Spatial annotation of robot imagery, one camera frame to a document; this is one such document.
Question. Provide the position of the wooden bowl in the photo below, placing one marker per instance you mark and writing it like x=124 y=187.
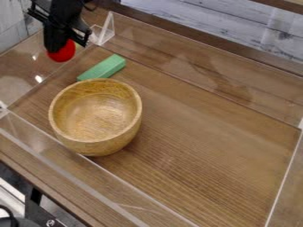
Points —
x=95 y=116

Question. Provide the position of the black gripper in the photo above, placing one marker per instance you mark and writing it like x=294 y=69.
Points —
x=60 y=16

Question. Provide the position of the clear acrylic corner bracket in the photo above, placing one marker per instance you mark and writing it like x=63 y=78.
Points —
x=104 y=32

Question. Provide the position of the green rectangular block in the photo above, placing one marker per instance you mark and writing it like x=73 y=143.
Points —
x=103 y=70

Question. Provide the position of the red plush strawberry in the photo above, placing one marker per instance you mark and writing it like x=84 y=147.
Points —
x=65 y=53

